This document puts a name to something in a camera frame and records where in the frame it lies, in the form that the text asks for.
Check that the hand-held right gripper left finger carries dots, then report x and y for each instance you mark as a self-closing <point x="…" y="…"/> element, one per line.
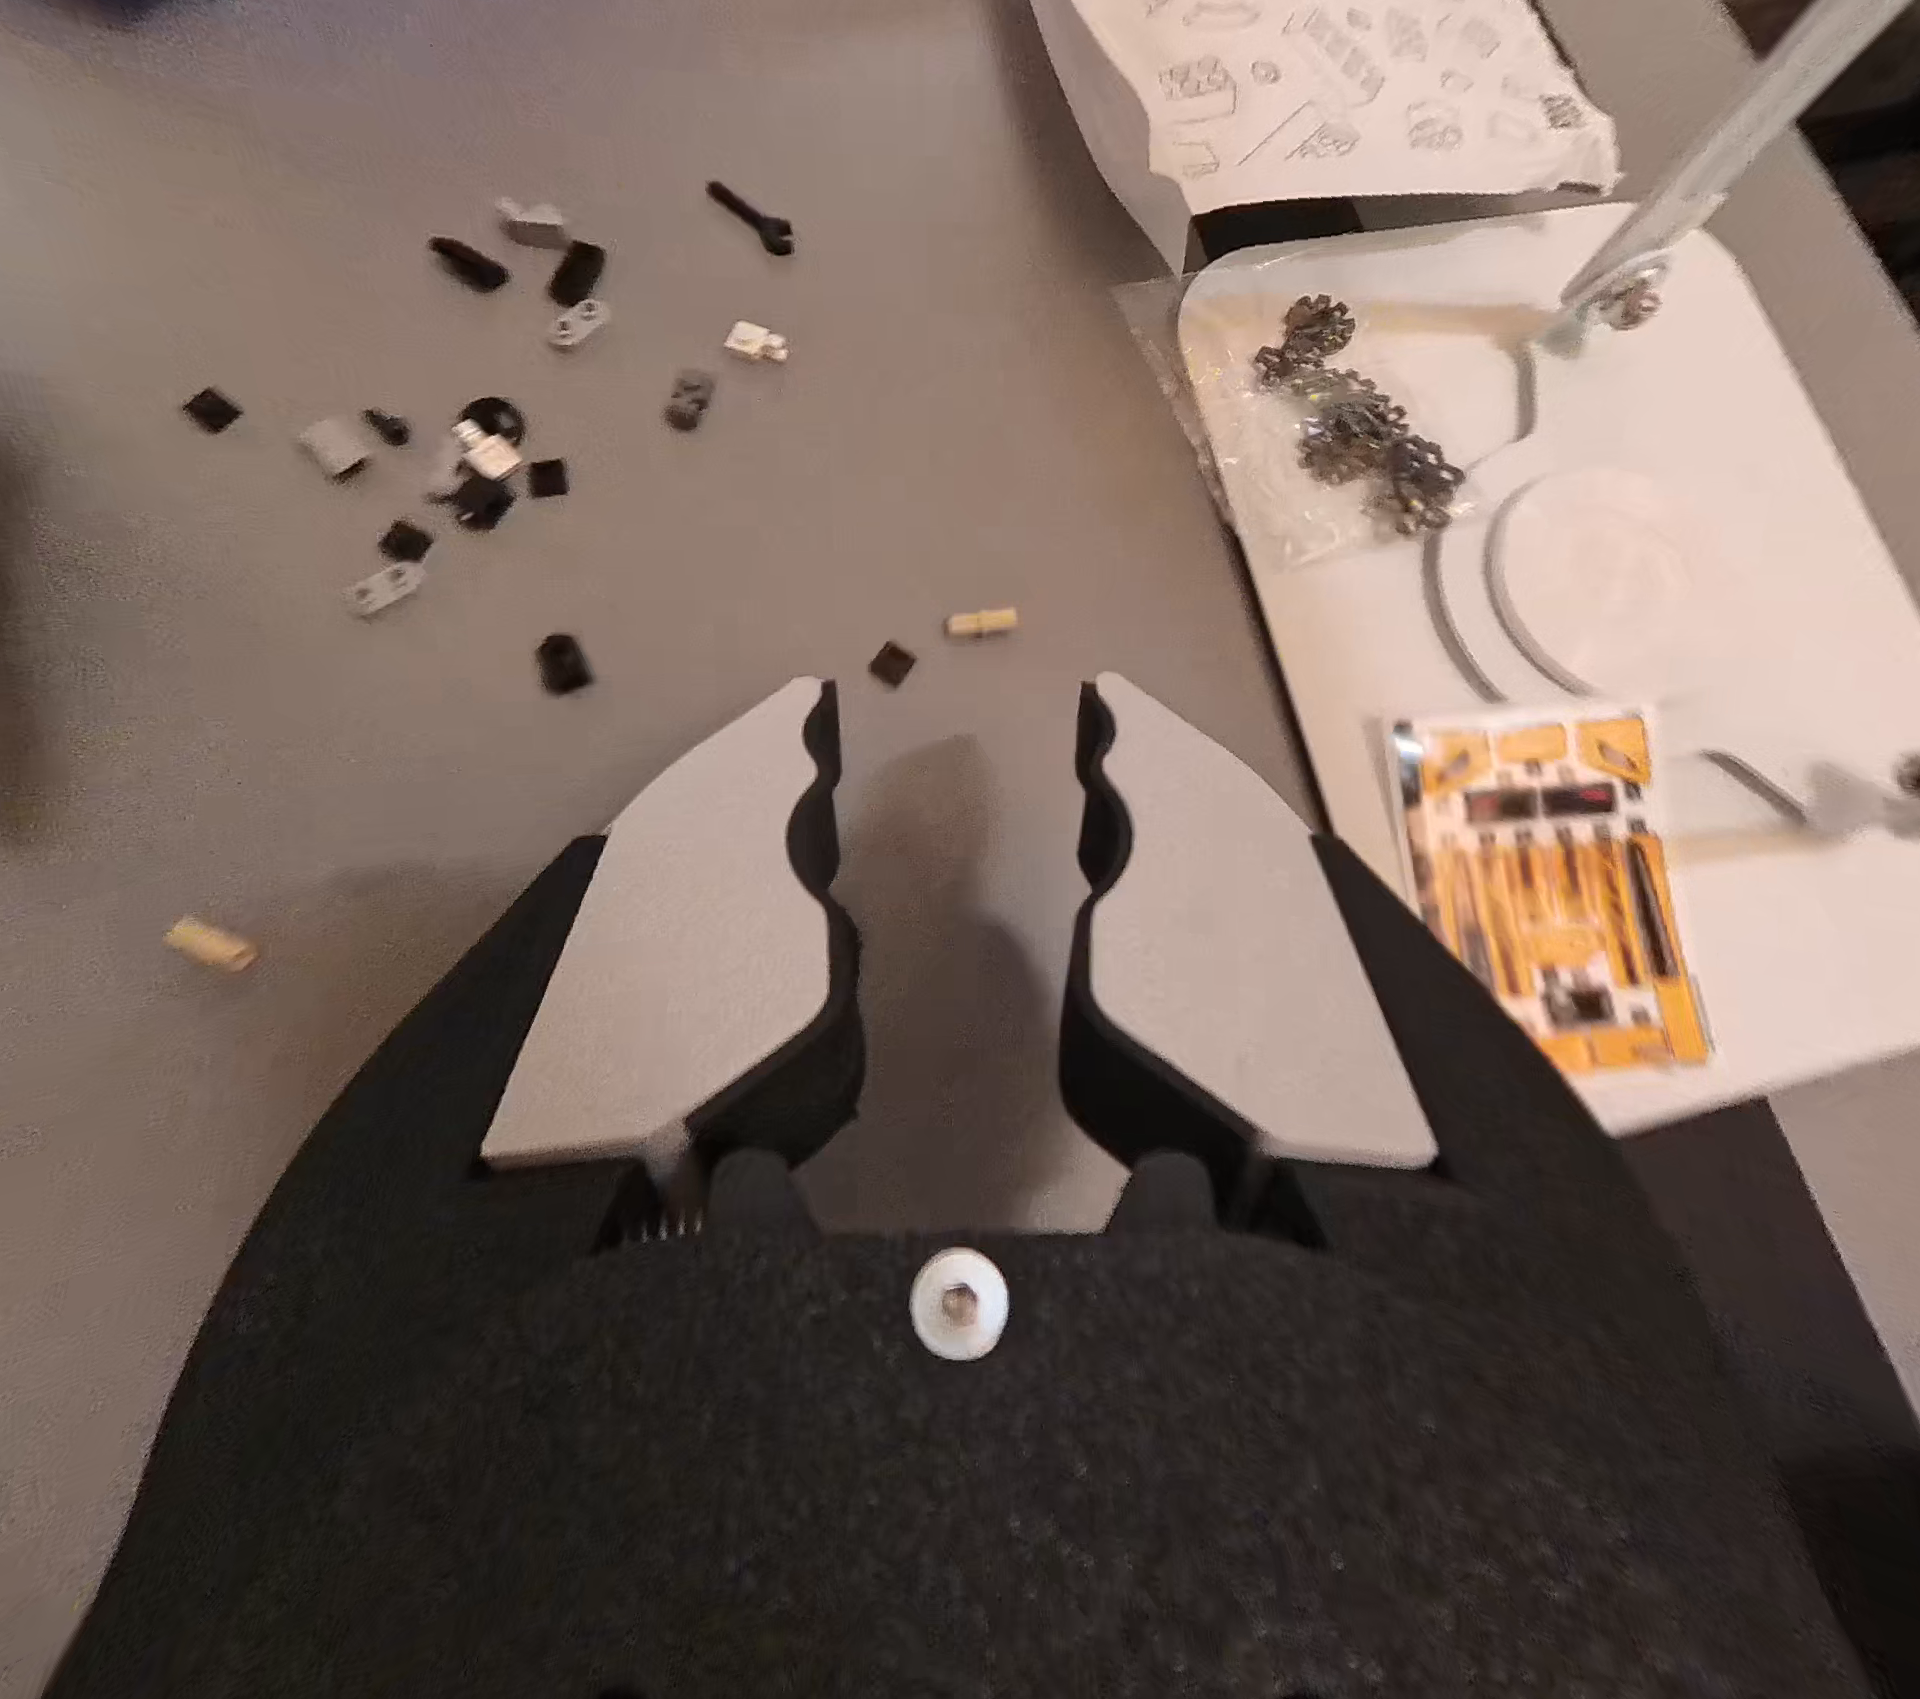
<point x="691" y="951"/>

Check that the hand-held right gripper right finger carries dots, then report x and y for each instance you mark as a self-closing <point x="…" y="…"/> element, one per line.
<point x="1245" y="965"/>

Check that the tan toy connector pin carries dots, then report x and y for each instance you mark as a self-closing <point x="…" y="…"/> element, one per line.
<point x="211" y="947"/>
<point x="983" y="625"/>

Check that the grey desk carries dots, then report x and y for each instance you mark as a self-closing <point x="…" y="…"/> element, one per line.
<point x="900" y="79"/>

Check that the yellow sticker sheet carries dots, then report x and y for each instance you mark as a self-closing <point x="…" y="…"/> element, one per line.
<point x="1544" y="891"/>

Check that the clear bag of black gears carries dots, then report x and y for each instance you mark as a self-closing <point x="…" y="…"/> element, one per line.
<point x="1351" y="439"/>

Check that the white book stand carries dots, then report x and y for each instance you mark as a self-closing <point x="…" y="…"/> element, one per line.
<point x="1724" y="499"/>

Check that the scattered small toy bricks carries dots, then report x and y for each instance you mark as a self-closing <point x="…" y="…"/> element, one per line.
<point x="578" y="267"/>

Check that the white printed paper bag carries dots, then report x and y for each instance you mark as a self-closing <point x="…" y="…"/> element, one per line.
<point x="1275" y="49"/>

